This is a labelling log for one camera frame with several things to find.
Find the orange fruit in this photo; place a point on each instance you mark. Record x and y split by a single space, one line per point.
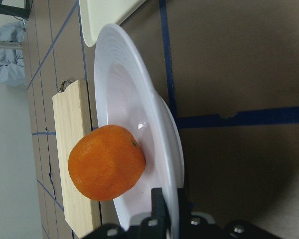
111 162

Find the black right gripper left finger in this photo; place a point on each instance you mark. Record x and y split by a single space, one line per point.
158 206

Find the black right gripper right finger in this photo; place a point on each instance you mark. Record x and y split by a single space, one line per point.
185 206

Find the bamboo cutting board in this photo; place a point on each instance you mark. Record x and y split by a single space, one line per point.
72 123

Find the cream bear tray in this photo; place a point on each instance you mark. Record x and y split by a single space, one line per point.
95 14

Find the brown paper table cover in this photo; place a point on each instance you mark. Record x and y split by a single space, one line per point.
228 70

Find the person in blue shirt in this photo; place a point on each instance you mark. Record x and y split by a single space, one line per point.
12 68

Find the white round plate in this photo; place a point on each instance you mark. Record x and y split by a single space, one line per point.
125 96

